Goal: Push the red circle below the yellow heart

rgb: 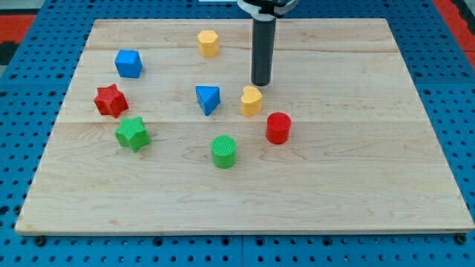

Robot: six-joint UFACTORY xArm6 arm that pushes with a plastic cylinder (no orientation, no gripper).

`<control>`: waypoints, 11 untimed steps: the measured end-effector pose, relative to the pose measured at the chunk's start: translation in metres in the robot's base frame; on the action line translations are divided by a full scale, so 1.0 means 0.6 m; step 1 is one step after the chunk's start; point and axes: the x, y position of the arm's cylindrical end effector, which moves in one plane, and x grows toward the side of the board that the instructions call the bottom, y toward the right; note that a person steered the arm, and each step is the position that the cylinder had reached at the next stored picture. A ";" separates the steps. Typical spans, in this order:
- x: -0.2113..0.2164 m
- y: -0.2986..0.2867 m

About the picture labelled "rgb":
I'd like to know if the red cylinder block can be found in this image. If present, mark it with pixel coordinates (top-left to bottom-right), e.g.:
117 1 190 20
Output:
266 112 292 145

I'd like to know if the yellow hexagon block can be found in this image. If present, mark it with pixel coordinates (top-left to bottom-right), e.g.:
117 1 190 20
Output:
197 30 220 57

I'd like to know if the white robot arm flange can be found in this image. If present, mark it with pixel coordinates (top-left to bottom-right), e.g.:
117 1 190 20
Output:
237 0 299 22

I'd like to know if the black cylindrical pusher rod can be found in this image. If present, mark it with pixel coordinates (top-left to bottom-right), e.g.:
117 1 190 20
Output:
251 19 276 86

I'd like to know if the yellow heart block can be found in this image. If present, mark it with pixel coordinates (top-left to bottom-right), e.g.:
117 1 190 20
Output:
240 85 263 117

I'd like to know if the green star block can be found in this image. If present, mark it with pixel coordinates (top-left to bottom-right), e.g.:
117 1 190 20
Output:
114 116 151 153

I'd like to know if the blue cube block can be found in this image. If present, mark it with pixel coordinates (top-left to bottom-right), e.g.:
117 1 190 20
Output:
114 50 143 79

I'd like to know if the red star block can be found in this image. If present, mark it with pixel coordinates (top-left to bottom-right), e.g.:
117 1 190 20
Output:
94 84 129 118

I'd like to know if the blue triangle block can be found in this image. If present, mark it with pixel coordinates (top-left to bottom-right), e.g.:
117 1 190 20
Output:
195 85 220 116

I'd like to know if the wooden board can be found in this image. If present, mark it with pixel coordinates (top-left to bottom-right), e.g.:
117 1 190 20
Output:
16 19 474 236

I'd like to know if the green cylinder block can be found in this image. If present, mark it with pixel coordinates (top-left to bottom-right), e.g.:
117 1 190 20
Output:
211 135 237 169

